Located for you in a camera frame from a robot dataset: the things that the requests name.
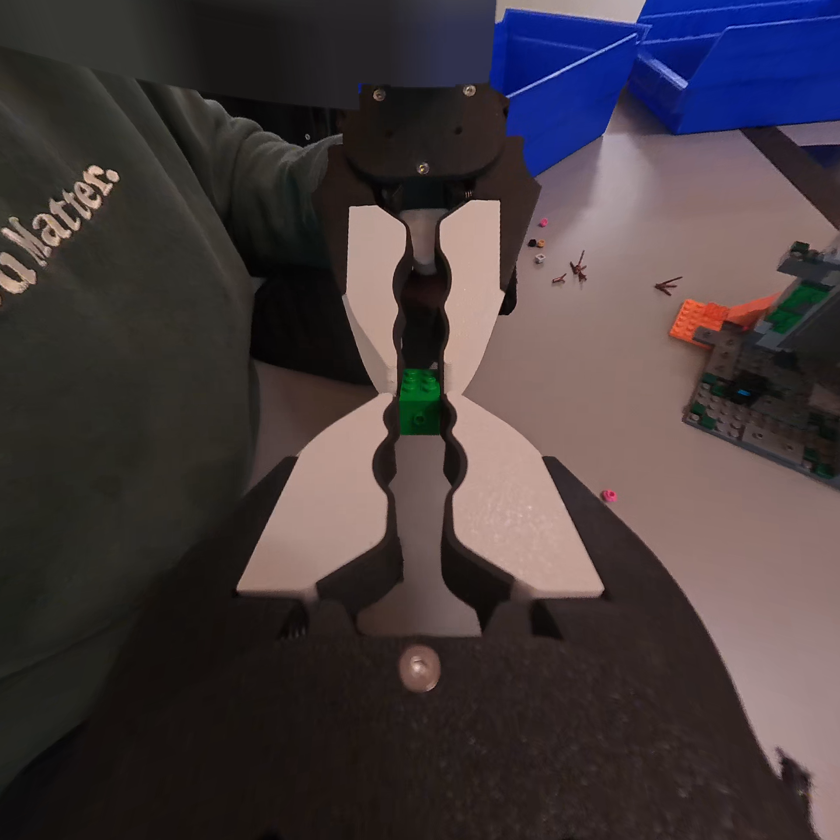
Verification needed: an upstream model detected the green square tile with stud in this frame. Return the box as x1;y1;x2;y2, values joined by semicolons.
398;392;441;436

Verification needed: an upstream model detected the grey desk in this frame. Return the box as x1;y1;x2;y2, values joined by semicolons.
246;88;840;834

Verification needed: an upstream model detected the blue plastic bin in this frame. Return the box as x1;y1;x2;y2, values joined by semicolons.
629;0;840;137
489;8;652;178

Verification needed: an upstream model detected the person's green sweatshirt torso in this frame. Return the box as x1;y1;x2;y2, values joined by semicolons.
0;46;263;788

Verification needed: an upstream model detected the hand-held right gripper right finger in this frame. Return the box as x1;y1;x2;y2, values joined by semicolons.
441;391;607;626

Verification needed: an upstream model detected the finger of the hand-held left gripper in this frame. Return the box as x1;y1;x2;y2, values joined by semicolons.
435;199;505;396
343;204;413;395

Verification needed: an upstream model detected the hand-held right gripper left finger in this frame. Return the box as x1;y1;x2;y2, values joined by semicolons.
235;391;404;618

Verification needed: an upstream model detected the toy brick building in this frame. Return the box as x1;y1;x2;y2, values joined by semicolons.
669;233;840;490

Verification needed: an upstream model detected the person's left hand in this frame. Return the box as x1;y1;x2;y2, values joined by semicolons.
403;274;444;312

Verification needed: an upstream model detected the black mesh cushion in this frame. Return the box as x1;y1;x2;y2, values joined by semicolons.
252;266;375;385

